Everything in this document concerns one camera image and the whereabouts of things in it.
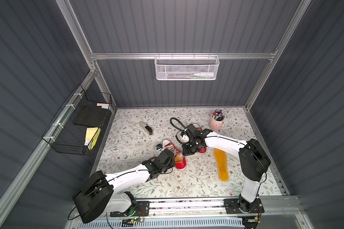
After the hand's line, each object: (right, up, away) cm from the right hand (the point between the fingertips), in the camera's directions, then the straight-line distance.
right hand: (185, 153), depth 88 cm
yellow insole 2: (-5, -4, +1) cm, 6 cm away
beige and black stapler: (-27, +15, +14) cm, 33 cm away
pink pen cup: (+23, +19, +11) cm, 32 cm away
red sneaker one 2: (+11, +2, +1) cm, 11 cm away
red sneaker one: (-11, +4, +6) cm, 13 cm away
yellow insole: (+23, -3, +2) cm, 23 cm away
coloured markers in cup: (+24, +24, +11) cm, 35 cm away
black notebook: (-52, +23, -10) cm, 58 cm away
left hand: (-7, -3, -3) cm, 8 cm away
